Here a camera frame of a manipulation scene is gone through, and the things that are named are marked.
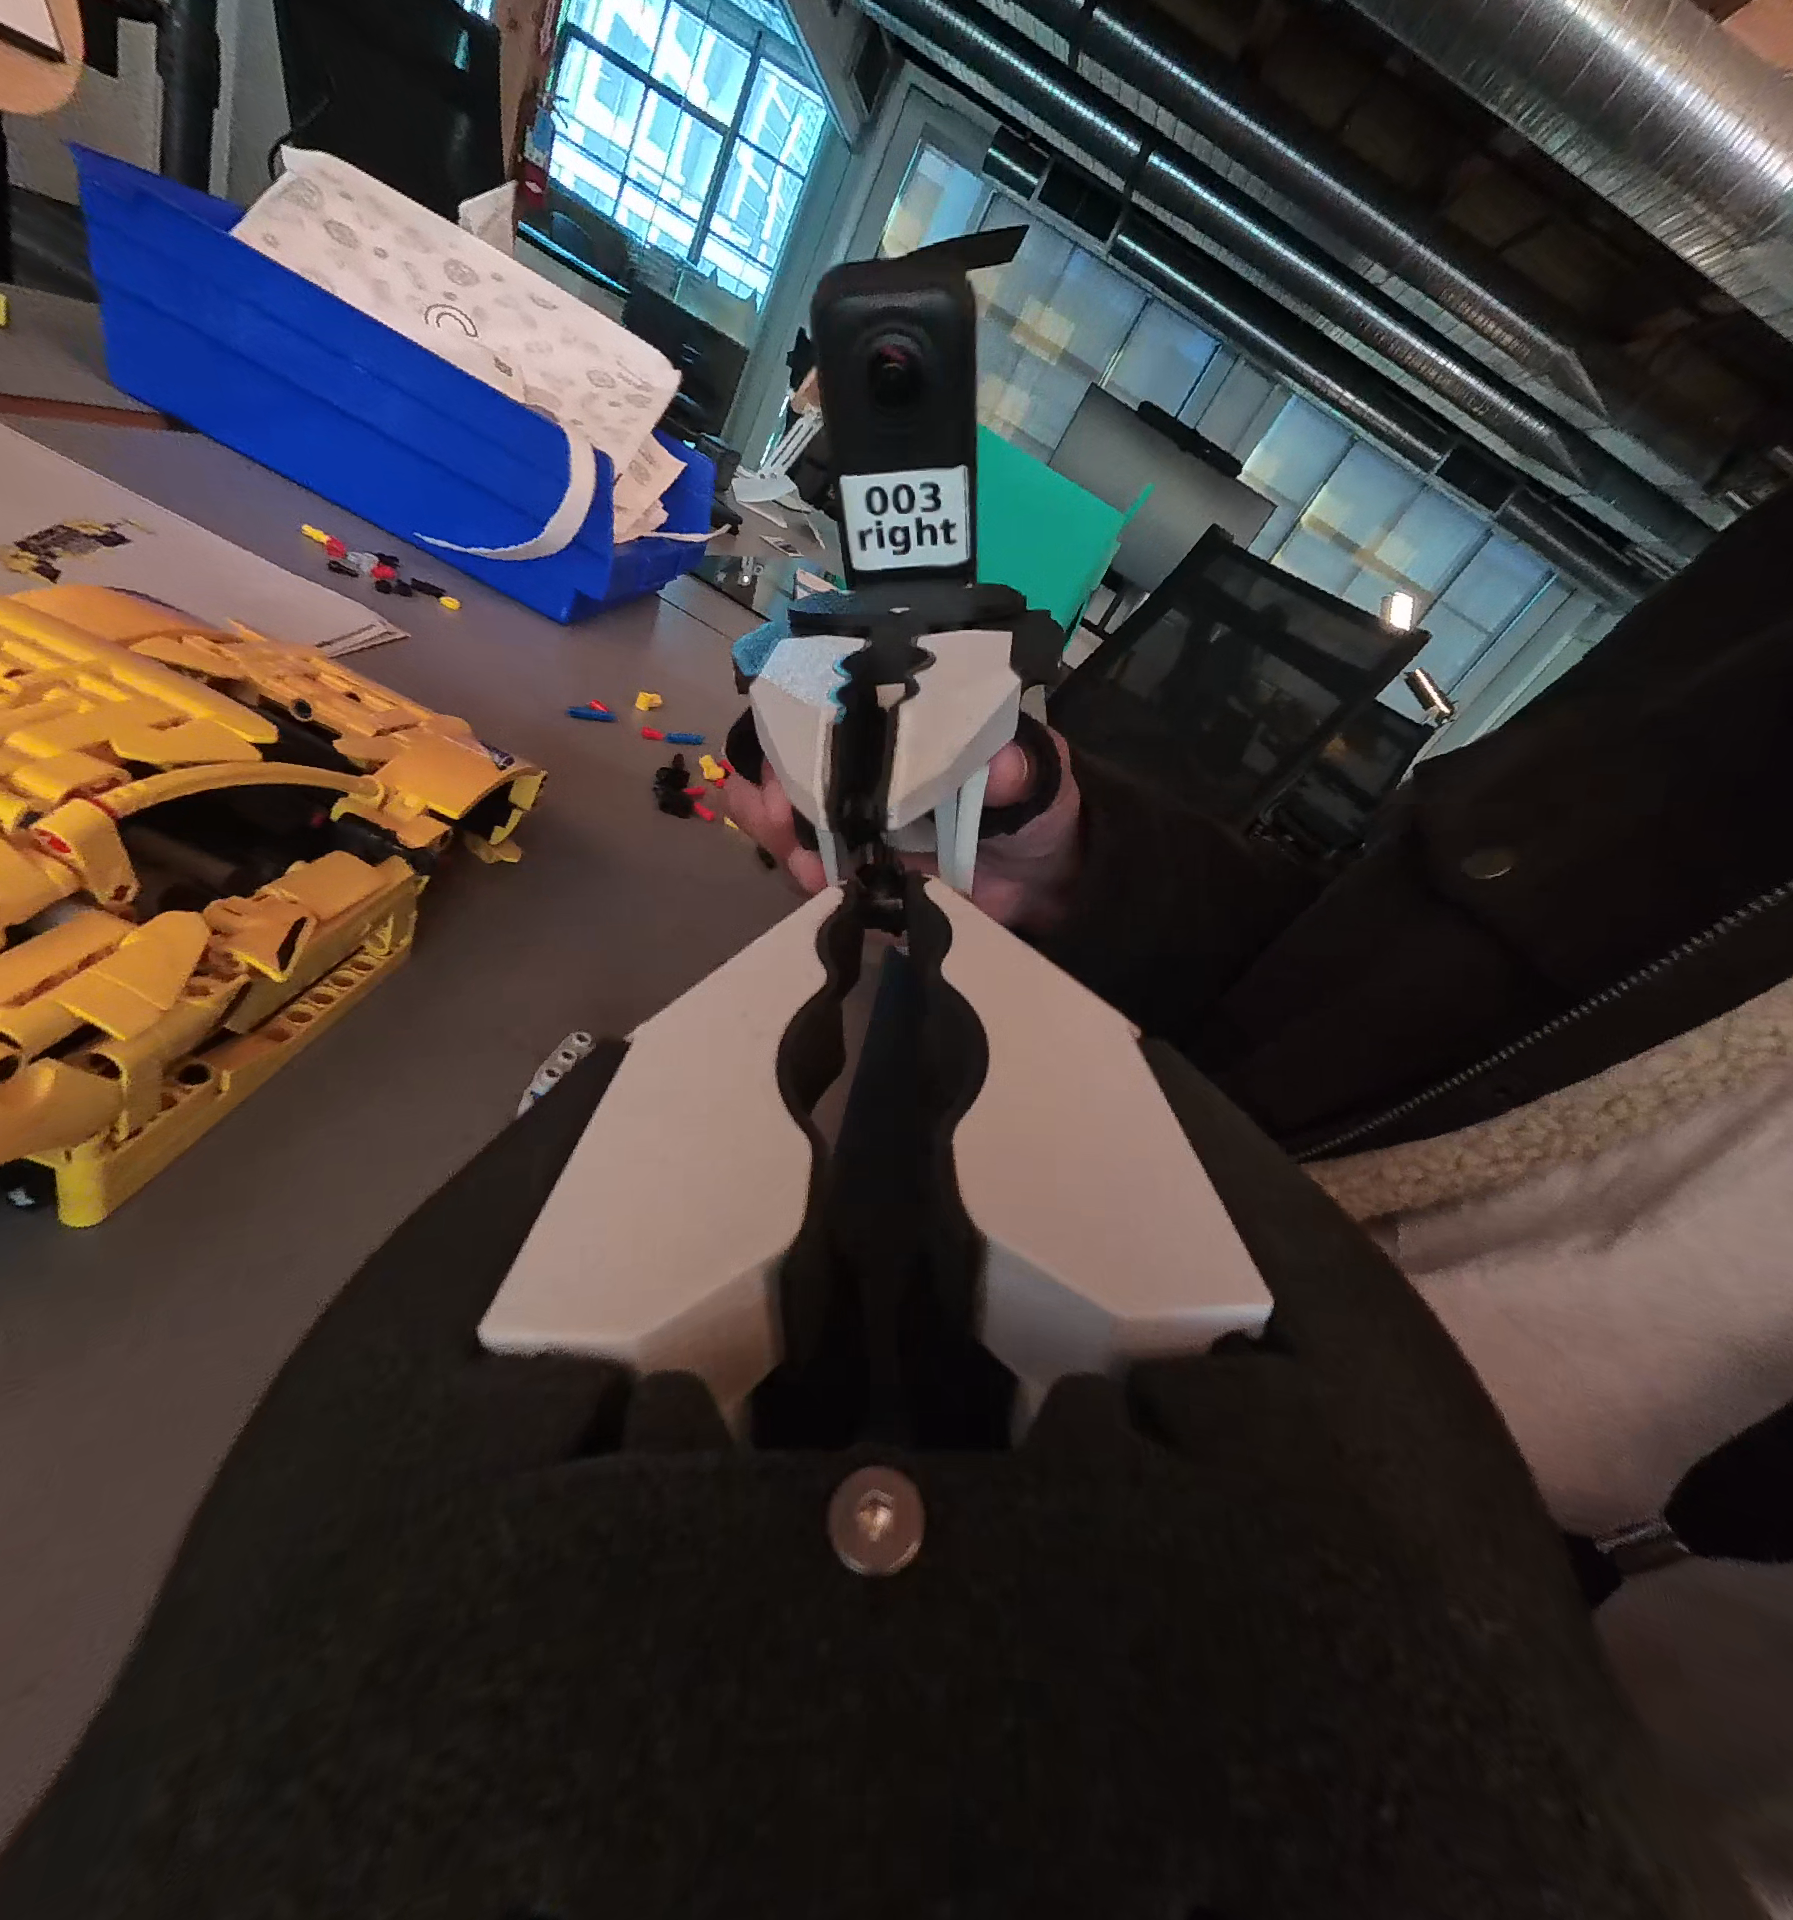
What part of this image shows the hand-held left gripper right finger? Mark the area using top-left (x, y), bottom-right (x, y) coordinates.
top-left (904, 874), bottom-right (1276, 1429)

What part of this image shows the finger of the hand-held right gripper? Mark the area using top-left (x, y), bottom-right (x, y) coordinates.
top-left (880, 622), bottom-right (1028, 837)
top-left (750, 627), bottom-right (901, 846)

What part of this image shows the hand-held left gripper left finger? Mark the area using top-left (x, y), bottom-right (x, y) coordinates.
top-left (475, 880), bottom-right (853, 1429)

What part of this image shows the yellow toy brick car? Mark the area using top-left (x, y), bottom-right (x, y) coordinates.
top-left (0, 578), bottom-right (548, 1233)

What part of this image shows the grey desk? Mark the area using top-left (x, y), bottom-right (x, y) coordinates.
top-left (0, 276), bottom-right (869, 1907)

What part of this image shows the person's right hand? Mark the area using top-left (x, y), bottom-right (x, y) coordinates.
top-left (722, 742), bottom-right (1088, 932)

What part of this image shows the scatter of small coloured pins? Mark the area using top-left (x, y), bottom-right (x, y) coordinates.
top-left (563, 687), bottom-right (736, 829)

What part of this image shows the teal plastic bin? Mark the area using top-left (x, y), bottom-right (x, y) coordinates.
top-left (970, 424), bottom-right (1156, 642)

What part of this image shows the paned window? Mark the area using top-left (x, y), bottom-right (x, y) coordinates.
top-left (542, 0), bottom-right (833, 312)

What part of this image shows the cluster of tiny coloured pieces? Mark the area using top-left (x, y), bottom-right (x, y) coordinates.
top-left (299, 520), bottom-right (462, 610)

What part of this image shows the white patterned paper bag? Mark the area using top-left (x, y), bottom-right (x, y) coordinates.
top-left (230, 146), bottom-right (721, 568)

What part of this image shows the blue plastic bin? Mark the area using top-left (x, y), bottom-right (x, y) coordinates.
top-left (68, 142), bottom-right (721, 627)

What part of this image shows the dark upright panel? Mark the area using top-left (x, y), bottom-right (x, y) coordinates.
top-left (271, 0), bottom-right (464, 199)

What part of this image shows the open instruction booklet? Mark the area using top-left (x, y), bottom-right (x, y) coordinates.
top-left (0, 400), bottom-right (412, 656)

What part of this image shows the wooden display board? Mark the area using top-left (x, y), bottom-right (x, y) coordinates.
top-left (0, 0), bottom-right (86, 116)

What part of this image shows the dark wall monitor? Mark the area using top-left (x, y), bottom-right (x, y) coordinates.
top-left (1052, 393), bottom-right (1279, 556)

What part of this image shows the silver ventilation duct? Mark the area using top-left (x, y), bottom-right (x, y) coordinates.
top-left (1345, 0), bottom-right (1793, 384)

